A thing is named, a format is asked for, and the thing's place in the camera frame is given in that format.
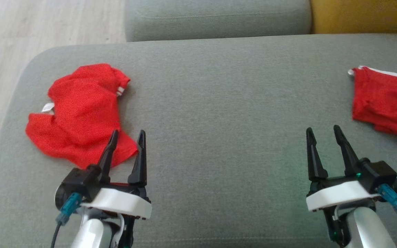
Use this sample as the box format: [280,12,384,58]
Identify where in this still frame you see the grey fabric sofa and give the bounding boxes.
[0,33,397,248]

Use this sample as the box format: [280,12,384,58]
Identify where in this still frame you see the red shorts with white stripe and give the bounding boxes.
[348,65,397,147]

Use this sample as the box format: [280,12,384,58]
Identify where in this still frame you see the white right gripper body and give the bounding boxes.
[306,176,380,211]

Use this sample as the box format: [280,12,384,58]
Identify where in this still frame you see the grey sofa backrest cushion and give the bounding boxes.
[124,0,313,42]

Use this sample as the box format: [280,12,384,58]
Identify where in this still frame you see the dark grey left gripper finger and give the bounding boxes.
[128,130,147,186]
[97,130,119,183]

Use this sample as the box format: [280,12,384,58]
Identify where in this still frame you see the red basketball jersey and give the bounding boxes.
[25,63,139,169]

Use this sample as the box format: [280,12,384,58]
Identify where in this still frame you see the yellow sofa cushion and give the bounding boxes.
[310,0,397,35]

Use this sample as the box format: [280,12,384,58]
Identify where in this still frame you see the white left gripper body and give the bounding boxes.
[81,183,152,220]

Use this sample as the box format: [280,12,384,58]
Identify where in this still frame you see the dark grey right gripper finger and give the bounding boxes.
[307,128,328,182]
[334,125,359,177]

